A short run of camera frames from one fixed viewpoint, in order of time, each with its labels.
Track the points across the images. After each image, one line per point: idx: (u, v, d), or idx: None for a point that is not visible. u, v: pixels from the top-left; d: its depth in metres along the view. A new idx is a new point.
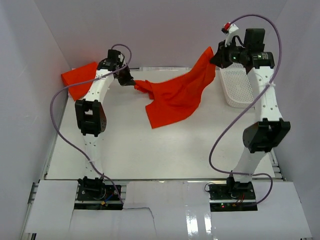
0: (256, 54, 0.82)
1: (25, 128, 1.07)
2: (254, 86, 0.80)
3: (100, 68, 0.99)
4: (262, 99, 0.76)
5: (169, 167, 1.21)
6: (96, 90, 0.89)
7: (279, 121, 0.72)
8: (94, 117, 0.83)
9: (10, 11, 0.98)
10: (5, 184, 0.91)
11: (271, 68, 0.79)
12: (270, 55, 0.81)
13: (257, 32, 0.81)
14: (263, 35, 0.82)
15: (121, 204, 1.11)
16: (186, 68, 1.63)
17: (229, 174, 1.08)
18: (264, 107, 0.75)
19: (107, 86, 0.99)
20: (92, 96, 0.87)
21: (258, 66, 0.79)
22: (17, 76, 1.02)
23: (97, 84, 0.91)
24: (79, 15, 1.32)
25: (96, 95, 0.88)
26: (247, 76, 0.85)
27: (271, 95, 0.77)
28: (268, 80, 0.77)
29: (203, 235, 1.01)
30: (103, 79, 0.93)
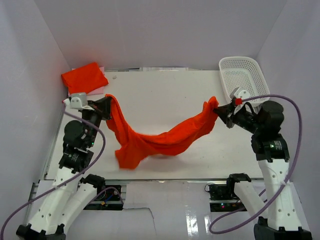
0: (268, 141, 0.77)
1: (25, 128, 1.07)
2: (266, 176, 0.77)
3: (62, 166, 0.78)
4: (277, 201, 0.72)
5: (168, 166, 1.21)
6: (47, 211, 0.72)
7: (298, 232, 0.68)
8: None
9: (10, 11, 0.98)
10: (5, 184, 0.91)
11: (286, 162, 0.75)
12: (284, 144, 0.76)
13: (274, 118, 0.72)
14: (281, 123, 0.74)
15: (121, 204, 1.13)
16: (186, 68, 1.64)
17: (230, 175, 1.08)
18: (280, 212, 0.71)
19: (70, 192, 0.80)
20: (39, 222, 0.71)
21: (271, 160, 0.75)
22: (17, 76, 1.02)
23: (50, 201, 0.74)
24: (79, 15, 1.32)
25: (45, 221, 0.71)
26: (258, 161, 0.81)
27: (287, 196, 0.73)
28: (283, 177, 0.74)
29: (203, 235, 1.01)
30: (60, 190, 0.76)
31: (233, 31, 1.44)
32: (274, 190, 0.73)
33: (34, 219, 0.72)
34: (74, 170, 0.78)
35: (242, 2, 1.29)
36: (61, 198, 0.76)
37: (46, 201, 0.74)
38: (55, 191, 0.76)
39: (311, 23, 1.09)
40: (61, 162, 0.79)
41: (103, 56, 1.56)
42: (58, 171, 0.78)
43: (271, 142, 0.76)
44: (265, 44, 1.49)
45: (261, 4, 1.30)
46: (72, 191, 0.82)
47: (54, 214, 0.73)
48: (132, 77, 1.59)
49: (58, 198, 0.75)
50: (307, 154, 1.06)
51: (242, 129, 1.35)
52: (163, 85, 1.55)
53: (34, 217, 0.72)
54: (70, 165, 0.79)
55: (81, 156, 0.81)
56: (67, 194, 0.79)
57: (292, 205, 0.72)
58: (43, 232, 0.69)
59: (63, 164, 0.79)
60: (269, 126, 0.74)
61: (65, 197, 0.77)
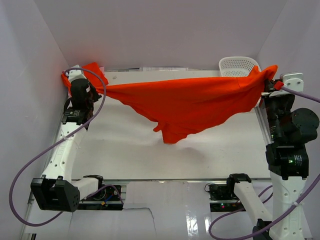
0: (287, 155, 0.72)
1: (25, 128, 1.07)
2: (277, 191, 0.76)
3: (66, 121, 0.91)
4: (285, 219, 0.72)
5: (169, 167, 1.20)
6: (60, 160, 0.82)
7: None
8: (60, 201, 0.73)
9: (10, 12, 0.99)
10: (4, 183, 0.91)
11: (302, 180, 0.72)
12: (305, 162, 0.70)
13: (304, 136, 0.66)
14: (309, 140, 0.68)
15: (121, 203, 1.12)
16: (186, 68, 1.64)
17: (230, 175, 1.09)
18: (285, 230, 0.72)
19: (77, 146, 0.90)
20: (54, 171, 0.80)
21: (285, 177, 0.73)
22: (16, 76, 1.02)
23: (61, 150, 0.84)
24: (79, 15, 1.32)
25: (60, 166, 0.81)
26: (271, 170, 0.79)
27: (297, 215, 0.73)
28: (296, 196, 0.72)
29: (203, 235, 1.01)
30: (70, 139, 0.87)
31: (233, 32, 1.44)
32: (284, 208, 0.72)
33: (48, 170, 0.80)
34: (78, 124, 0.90)
35: (242, 2, 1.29)
36: (70, 150, 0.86)
37: (56, 153, 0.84)
38: (64, 142, 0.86)
39: (311, 23, 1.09)
40: (64, 119, 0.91)
41: (103, 56, 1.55)
42: (63, 126, 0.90)
43: (290, 157, 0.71)
44: (265, 45, 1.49)
45: (262, 3, 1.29)
46: (79, 147, 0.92)
47: (67, 162, 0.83)
48: (132, 77, 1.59)
49: (68, 147, 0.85)
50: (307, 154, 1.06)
51: (242, 129, 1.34)
52: None
53: (48, 168, 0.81)
54: (74, 120, 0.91)
55: (83, 112, 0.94)
56: (74, 148, 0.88)
57: (299, 223, 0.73)
58: (60, 177, 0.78)
59: (67, 120, 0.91)
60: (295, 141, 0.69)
61: (73, 149, 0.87)
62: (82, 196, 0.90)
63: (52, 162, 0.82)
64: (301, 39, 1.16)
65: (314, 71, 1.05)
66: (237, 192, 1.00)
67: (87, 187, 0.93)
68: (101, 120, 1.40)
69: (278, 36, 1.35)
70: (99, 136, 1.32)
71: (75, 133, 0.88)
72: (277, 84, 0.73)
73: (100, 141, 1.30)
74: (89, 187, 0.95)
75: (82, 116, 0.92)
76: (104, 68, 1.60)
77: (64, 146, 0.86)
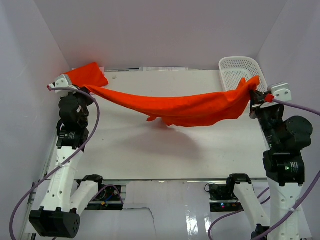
0: (283, 162, 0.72)
1: (25, 128, 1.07)
2: (274, 196, 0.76)
3: (61, 145, 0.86)
4: (282, 225, 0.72)
5: (168, 167, 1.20)
6: (57, 190, 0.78)
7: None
8: (61, 231, 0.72)
9: (10, 12, 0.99)
10: (4, 183, 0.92)
11: (299, 186, 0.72)
12: (302, 169, 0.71)
13: (299, 143, 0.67)
14: (304, 147, 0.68)
15: (121, 203, 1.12)
16: (186, 68, 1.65)
17: (230, 174, 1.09)
18: (282, 236, 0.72)
19: (74, 171, 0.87)
20: (52, 201, 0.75)
21: (282, 183, 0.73)
22: (17, 76, 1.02)
23: (58, 179, 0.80)
24: (79, 16, 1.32)
25: (57, 197, 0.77)
26: (268, 176, 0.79)
27: (293, 222, 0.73)
28: (293, 202, 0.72)
29: (203, 236, 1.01)
30: (67, 166, 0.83)
31: (233, 31, 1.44)
32: (280, 215, 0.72)
33: (45, 201, 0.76)
34: (74, 148, 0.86)
35: (242, 2, 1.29)
36: (67, 177, 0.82)
37: (53, 181, 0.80)
38: (60, 170, 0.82)
39: (311, 23, 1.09)
40: (59, 143, 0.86)
41: (103, 56, 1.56)
42: (58, 151, 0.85)
43: (287, 164, 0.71)
44: (265, 44, 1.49)
45: (262, 3, 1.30)
46: (76, 171, 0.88)
47: (65, 192, 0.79)
48: (132, 77, 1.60)
49: (65, 175, 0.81)
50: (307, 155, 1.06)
51: (242, 129, 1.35)
52: (163, 84, 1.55)
53: (45, 199, 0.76)
54: (69, 143, 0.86)
55: (78, 134, 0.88)
56: (72, 174, 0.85)
57: (297, 229, 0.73)
58: (58, 209, 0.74)
59: (62, 144, 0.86)
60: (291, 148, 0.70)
61: (70, 176, 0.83)
62: (83, 205, 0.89)
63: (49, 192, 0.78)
64: (301, 38, 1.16)
65: (314, 71, 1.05)
66: (238, 194, 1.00)
67: (87, 196, 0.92)
68: (101, 120, 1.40)
69: (278, 36, 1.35)
70: (99, 137, 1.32)
71: (71, 158, 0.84)
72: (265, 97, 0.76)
73: (100, 141, 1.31)
74: (89, 195, 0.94)
75: (78, 140, 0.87)
76: (104, 68, 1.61)
77: (60, 173, 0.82)
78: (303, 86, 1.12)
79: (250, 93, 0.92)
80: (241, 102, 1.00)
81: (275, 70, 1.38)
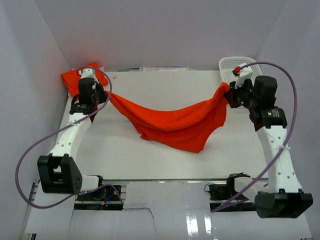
0: (266, 110, 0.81)
1: (25, 128, 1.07)
2: (265, 145, 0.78)
3: (73, 112, 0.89)
4: (276, 164, 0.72)
5: (168, 167, 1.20)
6: (67, 141, 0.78)
7: (298, 193, 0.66)
8: (64, 180, 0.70)
9: (10, 13, 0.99)
10: (4, 183, 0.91)
11: (284, 128, 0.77)
12: (282, 113, 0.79)
13: (268, 85, 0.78)
14: (275, 90, 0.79)
15: (121, 203, 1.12)
16: (186, 68, 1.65)
17: (230, 174, 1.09)
18: (279, 175, 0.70)
19: (82, 134, 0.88)
20: (60, 149, 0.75)
21: (268, 126, 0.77)
22: (16, 76, 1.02)
23: (68, 134, 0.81)
24: (79, 16, 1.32)
25: (66, 147, 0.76)
26: (256, 133, 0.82)
27: (286, 160, 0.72)
28: (282, 141, 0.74)
29: (203, 236, 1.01)
30: (77, 125, 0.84)
31: (233, 31, 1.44)
32: (273, 154, 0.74)
33: (55, 149, 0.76)
34: (85, 114, 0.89)
35: (242, 3, 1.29)
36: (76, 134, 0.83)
37: (62, 136, 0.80)
38: (70, 128, 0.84)
39: (311, 24, 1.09)
40: (71, 110, 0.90)
41: (103, 56, 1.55)
42: (70, 115, 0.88)
43: (269, 111, 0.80)
44: (265, 44, 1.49)
45: (262, 4, 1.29)
46: (84, 135, 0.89)
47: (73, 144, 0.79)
48: (132, 77, 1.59)
49: (74, 131, 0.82)
50: (307, 155, 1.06)
51: (242, 129, 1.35)
52: (163, 84, 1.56)
53: (54, 148, 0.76)
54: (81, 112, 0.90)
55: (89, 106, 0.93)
56: (80, 135, 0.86)
57: (291, 168, 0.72)
58: (66, 155, 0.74)
59: (74, 111, 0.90)
60: (265, 95, 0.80)
61: (78, 135, 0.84)
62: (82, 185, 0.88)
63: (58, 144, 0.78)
64: (301, 39, 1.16)
65: (313, 71, 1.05)
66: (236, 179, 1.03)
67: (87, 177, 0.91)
68: (101, 120, 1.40)
69: (278, 36, 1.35)
70: (99, 136, 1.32)
71: (82, 121, 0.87)
72: (233, 70, 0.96)
73: (100, 141, 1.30)
74: (89, 182, 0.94)
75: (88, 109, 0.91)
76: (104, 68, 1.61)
77: (70, 130, 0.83)
78: (302, 86, 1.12)
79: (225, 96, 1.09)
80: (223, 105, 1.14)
81: (275, 70, 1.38)
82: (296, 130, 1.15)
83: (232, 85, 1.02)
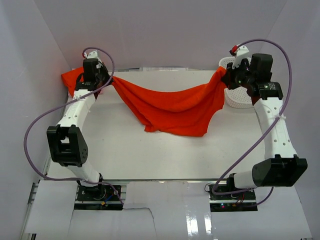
0: (262, 84, 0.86)
1: (25, 128, 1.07)
2: (262, 115, 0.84)
3: (78, 89, 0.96)
4: (273, 132, 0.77)
5: (168, 167, 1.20)
6: (73, 114, 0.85)
7: (294, 158, 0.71)
8: (72, 148, 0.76)
9: (11, 13, 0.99)
10: (4, 183, 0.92)
11: (279, 99, 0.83)
12: (277, 86, 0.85)
13: (264, 60, 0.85)
14: (271, 64, 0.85)
15: (121, 204, 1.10)
16: (186, 68, 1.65)
17: (230, 174, 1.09)
18: (275, 142, 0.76)
19: (86, 110, 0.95)
20: (67, 121, 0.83)
21: (265, 97, 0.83)
22: (17, 76, 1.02)
23: (74, 108, 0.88)
24: (79, 16, 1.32)
25: (73, 119, 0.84)
26: (254, 106, 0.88)
27: (281, 128, 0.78)
28: (278, 111, 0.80)
29: (203, 235, 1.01)
30: (81, 101, 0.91)
31: (233, 31, 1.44)
32: (269, 123, 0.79)
33: (63, 121, 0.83)
34: (89, 90, 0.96)
35: (241, 3, 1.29)
36: (82, 109, 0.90)
37: (69, 109, 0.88)
38: (76, 103, 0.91)
39: (311, 24, 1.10)
40: (76, 87, 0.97)
41: (103, 56, 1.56)
42: (75, 91, 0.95)
43: (265, 84, 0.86)
44: (265, 44, 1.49)
45: (262, 4, 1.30)
46: (88, 110, 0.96)
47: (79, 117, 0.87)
48: (132, 77, 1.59)
49: (80, 105, 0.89)
50: (307, 154, 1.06)
51: (242, 129, 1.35)
52: (163, 84, 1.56)
53: (62, 120, 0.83)
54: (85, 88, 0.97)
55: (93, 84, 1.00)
56: (85, 110, 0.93)
57: (287, 136, 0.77)
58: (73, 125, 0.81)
59: (79, 87, 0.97)
60: (262, 69, 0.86)
61: (83, 110, 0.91)
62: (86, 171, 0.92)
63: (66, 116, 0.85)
64: (301, 39, 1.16)
65: (313, 71, 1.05)
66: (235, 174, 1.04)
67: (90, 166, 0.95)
68: (101, 120, 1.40)
69: (278, 36, 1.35)
70: (99, 136, 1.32)
71: (86, 97, 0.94)
72: (230, 50, 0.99)
73: (100, 141, 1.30)
74: (92, 174, 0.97)
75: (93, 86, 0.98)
76: None
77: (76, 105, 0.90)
78: (302, 86, 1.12)
79: (223, 80, 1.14)
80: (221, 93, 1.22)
81: (275, 70, 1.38)
82: (296, 130, 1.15)
83: (229, 65, 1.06)
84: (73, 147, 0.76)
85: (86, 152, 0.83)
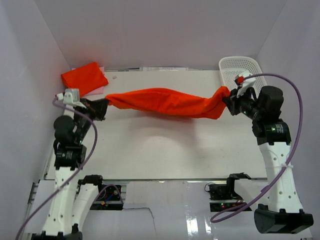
0: (269, 125, 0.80)
1: (25, 128, 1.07)
2: (267, 160, 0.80)
3: (59, 167, 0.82)
4: (279, 183, 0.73)
5: (168, 167, 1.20)
6: (58, 214, 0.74)
7: (299, 214, 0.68)
8: None
9: (11, 13, 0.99)
10: (4, 183, 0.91)
11: (287, 144, 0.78)
12: (285, 128, 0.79)
13: (274, 101, 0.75)
14: (281, 105, 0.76)
15: (121, 203, 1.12)
16: (186, 68, 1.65)
17: (230, 175, 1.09)
18: (281, 194, 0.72)
19: (74, 190, 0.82)
20: (53, 226, 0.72)
21: (271, 142, 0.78)
22: (17, 76, 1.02)
23: (57, 203, 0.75)
24: (79, 16, 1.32)
25: (57, 222, 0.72)
26: (259, 146, 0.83)
27: (289, 180, 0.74)
28: (284, 159, 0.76)
29: (204, 235, 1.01)
30: (65, 191, 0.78)
31: (233, 31, 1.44)
32: (275, 172, 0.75)
33: (46, 226, 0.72)
34: (72, 168, 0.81)
35: (242, 2, 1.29)
36: (68, 197, 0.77)
37: (53, 206, 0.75)
38: (59, 192, 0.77)
39: (311, 24, 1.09)
40: (57, 165, 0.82)
41: (103, 56, 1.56)
42: (56, 172, 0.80)
43: (273, 126, 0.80)
44: (265, 44, 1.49)
45: (262, 3, 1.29)
46: (76, 191, 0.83)
47: (66, 213, 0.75)
48: (132, 77, 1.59)
49: (65, 197, 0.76)
50: (307, 154, 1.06)
51: (242, 129, 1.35)
52: (163, 84, 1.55)
53: (46, 225, 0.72)
54: (68, 164, 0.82)
55: (75, 153, 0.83)
56: (72, 193, 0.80)
57: (293, 187, 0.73)
58: (60, 233, 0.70)
59: (60, 165, 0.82)
60: (270, 109, 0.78)
61: (70, 197, 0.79)
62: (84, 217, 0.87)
63: (49, 217, 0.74)
64: (301, 38, 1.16)
65: (314, 70, 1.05)
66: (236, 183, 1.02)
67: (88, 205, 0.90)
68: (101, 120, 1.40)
69: (278, 36, 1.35)
70: (99, 136, 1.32)
71: (70, 182, 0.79)
72: (235, 80, 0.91)
73: (100, 141, 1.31)
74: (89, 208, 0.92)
75: (75, 159, 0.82)
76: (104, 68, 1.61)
77: (59, 197, 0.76)
78: (302, 85, 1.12)
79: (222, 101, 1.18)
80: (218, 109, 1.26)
81: (275, 70, 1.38)
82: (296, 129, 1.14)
83: (234, 94, 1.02)
84: None
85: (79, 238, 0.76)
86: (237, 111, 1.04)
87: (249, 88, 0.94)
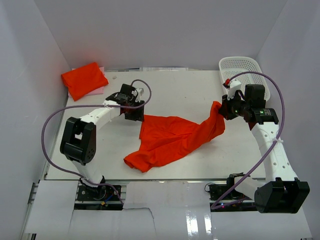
0: (258, 109, 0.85)
1: (25, 128, 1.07)
2: (260, 139, 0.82)
3: (109, 100, 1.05)
4: (271, 155, 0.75)
5: (168, 167, 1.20)
6: (96, 115, 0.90)
7: (295, 182, 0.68)
8: (81, 143, 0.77)
9: (11, 13, 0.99)
10: (5, 183, 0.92)
11: (276, 124, 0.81)
12: (273, 111, 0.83)
13: (257, 89, 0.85)
14: (264, 93, 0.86)
15: (121, 203, 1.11)
16: (186, 68, 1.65)
17: (230, 175, 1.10)
18: (275, 165, 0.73)
19: (108, 119, 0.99)
20: (88, 118, 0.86)
21: (261, 122, 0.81)
22: (16, 77, 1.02)
23: (99, 111, 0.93)
24: (79, 16, 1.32)
25: (94, 118, 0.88)
26: (252, 132, 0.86)
27: (280, 151, 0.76)
28: (274, 135, 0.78)
29: (204, 235, 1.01)
30: (107, 108, 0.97)
31: (233, 31, 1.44)
32: (267, 146, 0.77)
33: (84, 116, 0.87)
34: (117, 103, 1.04)
35: (242, 3, 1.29)
36: (106, 113, 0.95)
37: (94, 111, 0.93)
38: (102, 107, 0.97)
39: (310, 24, 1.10)
40: (108, 98, 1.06)
41: (103, 56, 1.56)
42: (105, 100, 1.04)
43: (261, 110, 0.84)
44: (265, 44, 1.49)
45: (261, 4, 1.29)
46: (109, 120, 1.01)
47: (99, 119, 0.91)
48: (132, 77, 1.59)
49: (105, 111, 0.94)
50: (306, 154, 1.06)
51: (242, 129, 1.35)
52: (163, 84, 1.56)
53: (84, 116, 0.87)
54: (115, 100, 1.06)
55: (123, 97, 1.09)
56: (107, 118, 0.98)
57: (286, 160, 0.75)
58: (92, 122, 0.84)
59: (110, 99, 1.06)
60: (255, 97, 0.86)
61: (106, 116, 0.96)
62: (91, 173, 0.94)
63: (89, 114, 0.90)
64: (301, 39, 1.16)
65: (314, 70, 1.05)
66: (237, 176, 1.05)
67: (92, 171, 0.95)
68: None
69: (278, 37, 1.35)
70: (99, 137, 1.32)
71: (113, 108, 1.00)
72: (223, 83, 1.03)
73: (101, 141, 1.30)
74: (94, 173, 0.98)
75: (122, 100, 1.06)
76: (104, 68, 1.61)
77: (101, 109, 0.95)
78: (302, 85, 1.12)
79: (221, 111, 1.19)
80: (220, 121, 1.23)
81: (275, 70, 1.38)
82: (295, 129, 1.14)
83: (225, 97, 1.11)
84: (83, 144, 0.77)
85: (92, 154, 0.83)
86: (231, 115, 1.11)
87: (238, 91, 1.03)
